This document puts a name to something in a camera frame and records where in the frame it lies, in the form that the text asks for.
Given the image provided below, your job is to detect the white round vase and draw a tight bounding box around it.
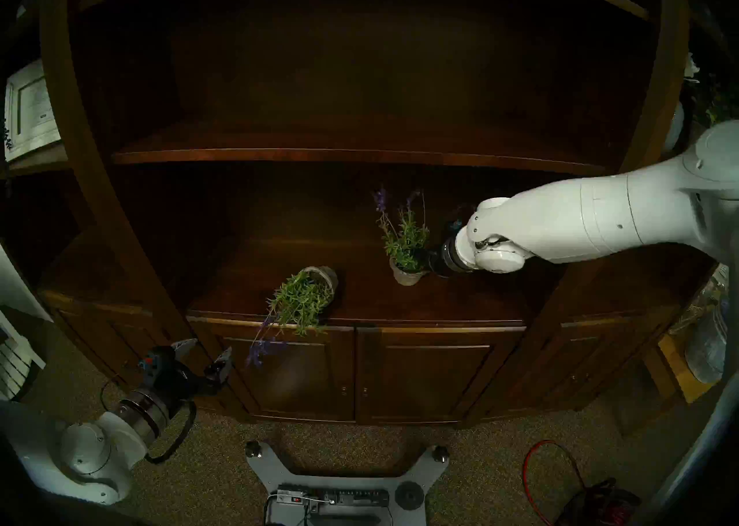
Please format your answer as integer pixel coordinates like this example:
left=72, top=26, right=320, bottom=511
left=664, top=100, right=686, bottom=153

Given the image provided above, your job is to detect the green plant in white pot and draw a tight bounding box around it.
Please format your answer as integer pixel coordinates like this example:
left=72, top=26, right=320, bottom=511
left=692, top=75, right=739, bottom=128

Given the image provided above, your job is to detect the white framed certificate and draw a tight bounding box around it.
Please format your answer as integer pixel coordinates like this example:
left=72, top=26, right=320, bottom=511
left=5, top=60, right=61, bottom=161

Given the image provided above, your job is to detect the fake lavender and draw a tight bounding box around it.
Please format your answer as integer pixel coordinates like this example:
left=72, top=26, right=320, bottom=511
left=245, top=265, right=339, bottom=369
left=372, top=186, right=432, bottom=287

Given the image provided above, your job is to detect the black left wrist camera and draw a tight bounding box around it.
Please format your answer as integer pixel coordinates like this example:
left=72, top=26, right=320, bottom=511
left=139, top=347, right=174, bottom=379

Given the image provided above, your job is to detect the dark wooden shelf cabinet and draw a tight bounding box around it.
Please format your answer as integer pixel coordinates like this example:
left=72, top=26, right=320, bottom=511
left=0, top=0, right=739, bottom=430

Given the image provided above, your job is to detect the wooden cabinet door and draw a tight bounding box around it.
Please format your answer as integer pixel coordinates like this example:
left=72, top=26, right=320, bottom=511
left=217, top=334, right=356, bottom=421
left=356, top=331, right=500, bottom=423

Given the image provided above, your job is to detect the black and red cable coil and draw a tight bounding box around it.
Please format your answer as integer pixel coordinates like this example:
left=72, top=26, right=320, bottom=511
left=557, top=477, right=641, bottom=526

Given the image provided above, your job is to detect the white slatted wooden chair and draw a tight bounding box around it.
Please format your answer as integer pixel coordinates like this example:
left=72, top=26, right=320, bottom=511
left=0, top=308, right=47, bottom=401

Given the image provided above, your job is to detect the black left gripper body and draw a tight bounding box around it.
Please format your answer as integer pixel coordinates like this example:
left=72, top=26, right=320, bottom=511
left=163, top=358, right=225, bottom=405

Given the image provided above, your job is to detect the black round disk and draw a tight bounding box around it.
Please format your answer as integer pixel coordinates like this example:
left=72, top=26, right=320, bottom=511
left=395, top=482, right=425, bottom=509

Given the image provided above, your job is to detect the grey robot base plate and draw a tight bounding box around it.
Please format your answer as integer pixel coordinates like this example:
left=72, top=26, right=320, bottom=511
left=245, top=441, right=450, bottom=526

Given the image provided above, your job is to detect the black power strip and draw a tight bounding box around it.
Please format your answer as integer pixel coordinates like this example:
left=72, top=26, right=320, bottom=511
left=276, top=487, right=390, bottom=507

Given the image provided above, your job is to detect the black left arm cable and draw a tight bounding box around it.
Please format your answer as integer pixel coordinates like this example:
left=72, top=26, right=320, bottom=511
left=144, top=399, right=198, bottom=464

